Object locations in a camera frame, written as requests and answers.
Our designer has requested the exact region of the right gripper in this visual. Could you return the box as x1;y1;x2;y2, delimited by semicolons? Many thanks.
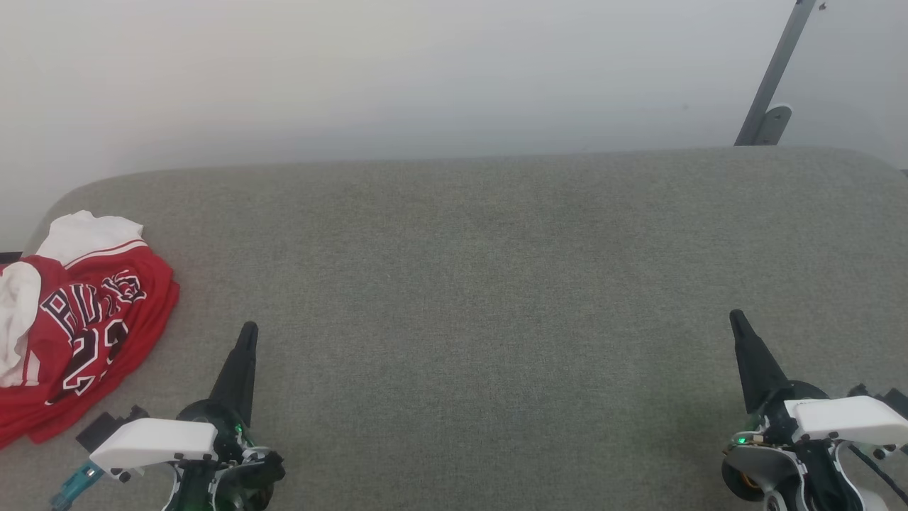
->
722;308;892;511

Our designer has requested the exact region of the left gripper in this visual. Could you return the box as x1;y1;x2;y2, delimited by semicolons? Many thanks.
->
165;321;287;511

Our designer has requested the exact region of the red Bulls basketball jersey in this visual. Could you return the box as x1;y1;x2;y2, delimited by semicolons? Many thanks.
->
0;210;180;449

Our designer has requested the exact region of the grey fabric sofa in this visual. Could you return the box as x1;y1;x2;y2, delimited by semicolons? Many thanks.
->
0;145;908;511

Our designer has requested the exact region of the grey metal stand pole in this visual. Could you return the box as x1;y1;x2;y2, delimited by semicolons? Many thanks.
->
734;0;816;146

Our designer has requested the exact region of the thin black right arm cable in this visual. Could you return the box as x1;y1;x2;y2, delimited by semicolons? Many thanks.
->
848;444;908;506

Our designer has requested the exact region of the teal cable connector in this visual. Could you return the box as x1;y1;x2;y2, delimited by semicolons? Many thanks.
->
50;460;107;511

